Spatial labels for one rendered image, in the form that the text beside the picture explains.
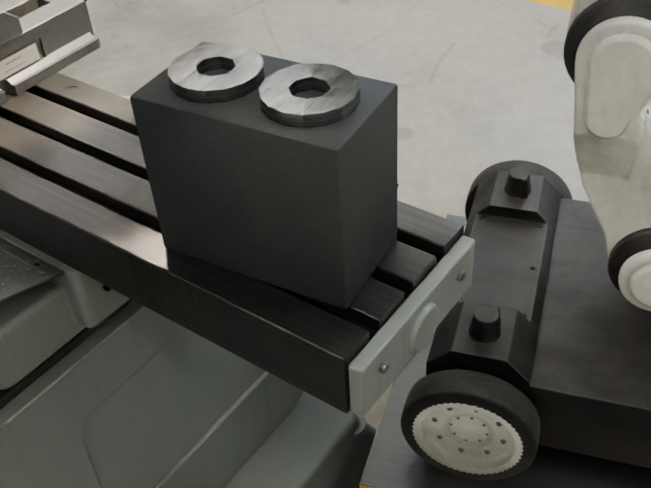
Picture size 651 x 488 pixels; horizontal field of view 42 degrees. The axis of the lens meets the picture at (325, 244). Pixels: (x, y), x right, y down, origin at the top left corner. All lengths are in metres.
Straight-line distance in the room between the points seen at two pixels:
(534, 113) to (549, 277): 1.53
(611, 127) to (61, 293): 0.71
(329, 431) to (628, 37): 0.94
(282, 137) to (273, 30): 2.74
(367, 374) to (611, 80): 0.49
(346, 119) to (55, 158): 0.47
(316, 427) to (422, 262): 0.84
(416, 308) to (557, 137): 1.99
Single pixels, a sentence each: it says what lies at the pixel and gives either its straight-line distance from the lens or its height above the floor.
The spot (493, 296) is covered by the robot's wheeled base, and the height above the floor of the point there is 0.59.
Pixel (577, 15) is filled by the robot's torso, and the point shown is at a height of 1.05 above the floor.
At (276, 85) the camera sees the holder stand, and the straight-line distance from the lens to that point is 0.76.
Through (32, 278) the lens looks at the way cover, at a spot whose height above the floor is 0.87.
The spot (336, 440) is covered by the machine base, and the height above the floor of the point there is 0.20.
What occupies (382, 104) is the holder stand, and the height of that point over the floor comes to 1.12.
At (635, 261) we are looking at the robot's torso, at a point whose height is 0.71.
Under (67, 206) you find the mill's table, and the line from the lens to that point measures 1.01.
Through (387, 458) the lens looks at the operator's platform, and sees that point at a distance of 1.36.
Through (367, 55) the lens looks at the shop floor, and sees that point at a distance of 3.22.
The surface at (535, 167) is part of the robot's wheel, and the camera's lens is 1.60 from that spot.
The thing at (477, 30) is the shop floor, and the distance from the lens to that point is 3.40.
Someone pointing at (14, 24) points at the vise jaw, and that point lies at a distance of 1.24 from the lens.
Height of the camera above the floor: 1.52
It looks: 41 degrees down
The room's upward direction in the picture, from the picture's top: 4 degrees counter-clockwise
